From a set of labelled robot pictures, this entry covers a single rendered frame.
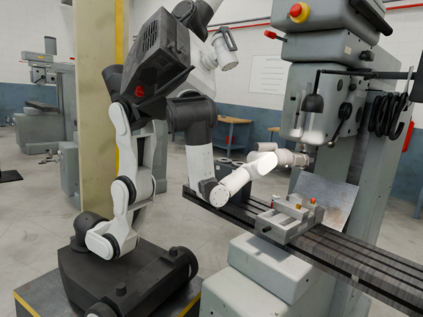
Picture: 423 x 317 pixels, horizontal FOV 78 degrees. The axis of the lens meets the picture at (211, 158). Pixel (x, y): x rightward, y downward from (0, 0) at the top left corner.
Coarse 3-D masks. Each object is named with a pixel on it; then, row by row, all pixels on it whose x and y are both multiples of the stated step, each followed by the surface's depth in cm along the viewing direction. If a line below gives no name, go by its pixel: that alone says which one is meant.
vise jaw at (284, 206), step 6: (276, 204) 118; (282, 204) 116; (288, 204) 116; (294, 204) 117; (276, 210) 119; (282, 210) 116; (288, 210) 114; (294, 210) 112; (300, 210) 112; (306, 210) 112; (294, 216) 112; (300, 216) 110; (306, 216) 112
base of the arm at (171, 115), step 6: (192, 96) 87; (198, 96) 87; (204, 96) 87; (168, 102) 81; (174, 102) 85; (180, 102) 85; (210, 102) 83; (168, 108) 80; (174, 108) 79; (216, 108) 82; (168, 114) 81; (174, 114) 78; (216, 114) 82; (168, 120) 83; (174, 120) 78; (216, 120) 83; (168, 126) 84; (174, 126) 79; (210, 126) 85; (174, 132) 82
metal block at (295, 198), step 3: (291, 195) 119; (294, 195) 119; (297, 195) 120; (300, 195) 120; (291, 198) 119; (294, 198) 118; (297, 198) 117; (300, 198) 116; (303, 198) 117; (306, 198) 118; (291, 201) 119; (294, 201) 118; (297, 201) 117; (300, 201) 116; (303, 201) 117; (306, 201) 119; (303, 204) 118; (303, 207) 119
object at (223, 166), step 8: (216, 160) 149; (224, 160) 145; (216, 168) 144; (224, 168) 141; (232, 168) 138; (216, 176) 145; (224, 176) 142; (248, 184) 143; (240, 192) 138; (248, 192) 145; (232, 200) 142; (240, 200) 139
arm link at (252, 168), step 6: (264, 156) 98; (270, 156) 99; (276, 156) 101; (252, 162) 98; (258, 162) 97; (264, 162) 98; (270, 162) 99; (276, 162) 101; (246, 168) 98; (252, 168) 97; (258, 168) 97; (264, 168) 98; (270, 168) 99; (252, 174) 98; (258, 174) 98; (264, 174) 98; (252, 180) 100
